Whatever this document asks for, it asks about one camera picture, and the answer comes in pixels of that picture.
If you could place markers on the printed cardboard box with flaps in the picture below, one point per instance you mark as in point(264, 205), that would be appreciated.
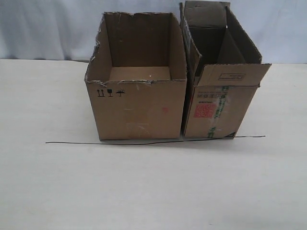
point(224, 70)

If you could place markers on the open brown cardboard box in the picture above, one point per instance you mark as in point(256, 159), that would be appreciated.
point(137, 76)

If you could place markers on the thin black line marker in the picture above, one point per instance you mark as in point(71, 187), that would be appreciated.
point(120, 143)

